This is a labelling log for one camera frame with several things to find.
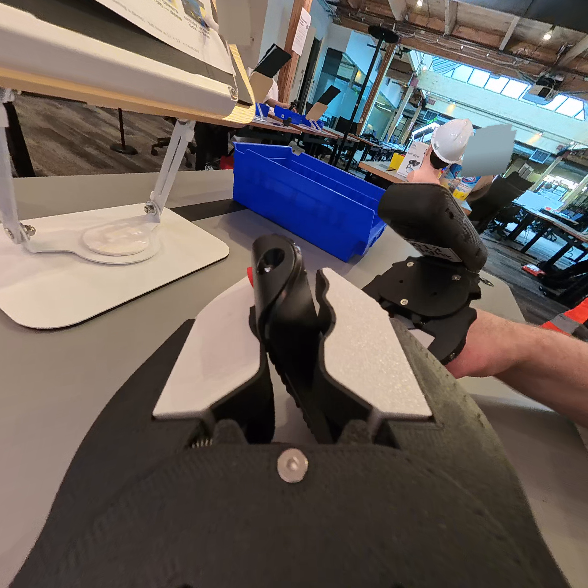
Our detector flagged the long wooden work table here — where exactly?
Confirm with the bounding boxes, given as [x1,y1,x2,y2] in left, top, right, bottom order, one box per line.
[358,160,474,217]

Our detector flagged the wooden board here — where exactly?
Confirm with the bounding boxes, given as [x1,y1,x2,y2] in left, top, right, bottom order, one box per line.
[0,43,256,128]

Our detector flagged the black remote control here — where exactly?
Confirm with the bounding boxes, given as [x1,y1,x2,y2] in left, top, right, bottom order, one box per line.
[247,234,334,444]

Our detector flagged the printed instruction sheet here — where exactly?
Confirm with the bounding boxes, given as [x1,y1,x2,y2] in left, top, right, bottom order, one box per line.
[94,0,230,56]

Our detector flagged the black backing panel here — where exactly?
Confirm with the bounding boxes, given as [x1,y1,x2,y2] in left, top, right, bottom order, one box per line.
[18,0,255,104]

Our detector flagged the black floor pole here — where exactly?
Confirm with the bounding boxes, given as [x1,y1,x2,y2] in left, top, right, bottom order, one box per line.
[328,25,400,168]

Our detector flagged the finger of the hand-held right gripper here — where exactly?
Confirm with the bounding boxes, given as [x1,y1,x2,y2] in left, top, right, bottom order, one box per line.
[403,327,435,353]

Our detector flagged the white paper notice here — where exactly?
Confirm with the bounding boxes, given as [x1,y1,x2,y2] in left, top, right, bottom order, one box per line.
[294,7,313,56]

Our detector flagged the small blue storage bin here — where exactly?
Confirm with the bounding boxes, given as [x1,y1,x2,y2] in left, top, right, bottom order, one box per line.
[255,103,331,131]

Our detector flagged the black swivel chair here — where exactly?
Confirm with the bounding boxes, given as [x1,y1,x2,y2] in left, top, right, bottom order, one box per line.
[469,172,536,236]

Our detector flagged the white hard hat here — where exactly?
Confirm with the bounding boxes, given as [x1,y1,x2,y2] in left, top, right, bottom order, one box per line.
[431,118,475,164]

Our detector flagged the orange reflective vest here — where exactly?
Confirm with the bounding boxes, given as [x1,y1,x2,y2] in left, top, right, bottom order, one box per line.
[541,298,588,341]

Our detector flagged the person's right forearm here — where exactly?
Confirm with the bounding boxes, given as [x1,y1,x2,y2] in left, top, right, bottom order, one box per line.
[447,308,588,424]

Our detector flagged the blue plastic bin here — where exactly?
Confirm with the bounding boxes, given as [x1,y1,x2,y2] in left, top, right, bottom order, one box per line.
[232,141,387,263]

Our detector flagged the white metal document stand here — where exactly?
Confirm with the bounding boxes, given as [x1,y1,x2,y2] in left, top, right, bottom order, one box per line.
[0,9,240,330]

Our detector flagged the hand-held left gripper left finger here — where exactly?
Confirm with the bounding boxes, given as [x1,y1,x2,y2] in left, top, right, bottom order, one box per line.
[152,275,276,444]

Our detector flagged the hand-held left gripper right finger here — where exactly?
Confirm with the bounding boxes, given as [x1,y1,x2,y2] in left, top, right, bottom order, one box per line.
[315,267,433,444]

